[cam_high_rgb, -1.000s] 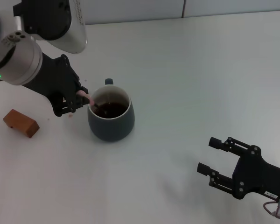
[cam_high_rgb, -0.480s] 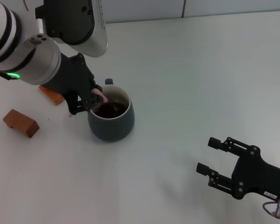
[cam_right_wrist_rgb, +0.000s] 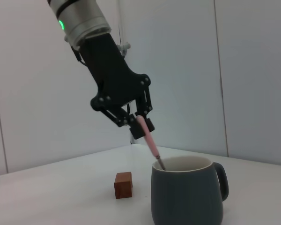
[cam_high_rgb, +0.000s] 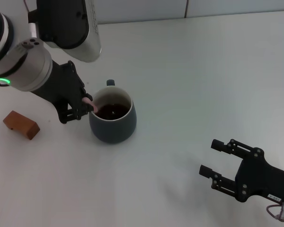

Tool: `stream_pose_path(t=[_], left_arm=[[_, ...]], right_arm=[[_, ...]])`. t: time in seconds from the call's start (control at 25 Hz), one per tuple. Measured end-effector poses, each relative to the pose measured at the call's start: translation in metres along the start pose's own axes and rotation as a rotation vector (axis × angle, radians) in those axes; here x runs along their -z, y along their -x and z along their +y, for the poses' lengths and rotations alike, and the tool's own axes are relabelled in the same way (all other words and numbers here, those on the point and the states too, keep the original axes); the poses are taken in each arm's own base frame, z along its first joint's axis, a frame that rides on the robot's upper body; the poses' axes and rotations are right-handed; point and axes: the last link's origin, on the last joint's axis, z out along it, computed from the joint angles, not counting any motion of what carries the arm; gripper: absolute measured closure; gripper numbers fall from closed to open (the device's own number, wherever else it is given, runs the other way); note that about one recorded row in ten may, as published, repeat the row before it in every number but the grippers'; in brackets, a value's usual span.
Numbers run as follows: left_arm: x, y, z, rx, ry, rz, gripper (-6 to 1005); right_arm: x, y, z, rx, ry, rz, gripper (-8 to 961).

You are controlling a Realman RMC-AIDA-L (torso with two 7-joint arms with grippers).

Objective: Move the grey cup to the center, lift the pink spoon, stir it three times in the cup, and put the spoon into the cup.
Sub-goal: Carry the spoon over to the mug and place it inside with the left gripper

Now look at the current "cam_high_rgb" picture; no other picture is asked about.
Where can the silver camera mount bracket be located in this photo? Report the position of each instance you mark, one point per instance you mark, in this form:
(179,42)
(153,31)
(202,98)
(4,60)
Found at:
(34,30)

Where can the dark brown coffee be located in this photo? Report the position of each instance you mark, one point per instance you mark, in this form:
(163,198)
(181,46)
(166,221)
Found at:
(113,112)

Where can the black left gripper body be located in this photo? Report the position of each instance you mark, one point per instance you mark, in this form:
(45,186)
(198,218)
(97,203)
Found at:
(59,87)

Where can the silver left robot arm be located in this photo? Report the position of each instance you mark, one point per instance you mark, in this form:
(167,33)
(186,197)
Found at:
(26,66)

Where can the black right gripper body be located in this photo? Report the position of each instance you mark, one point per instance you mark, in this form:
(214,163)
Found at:
(262,175)

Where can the grey ceramic cup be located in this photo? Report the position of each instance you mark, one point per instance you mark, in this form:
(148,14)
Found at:
(113,132)

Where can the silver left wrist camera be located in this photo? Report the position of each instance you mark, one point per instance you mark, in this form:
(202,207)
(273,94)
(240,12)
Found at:
(64,23)

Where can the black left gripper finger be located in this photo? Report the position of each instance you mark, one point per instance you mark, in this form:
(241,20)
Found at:
(73,113)
(79,81)

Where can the dark brown wooden rest block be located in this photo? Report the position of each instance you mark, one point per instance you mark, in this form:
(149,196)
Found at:
(23,126)

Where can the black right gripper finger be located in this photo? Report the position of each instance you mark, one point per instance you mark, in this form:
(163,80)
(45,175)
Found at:
(223,183)
(217,144)

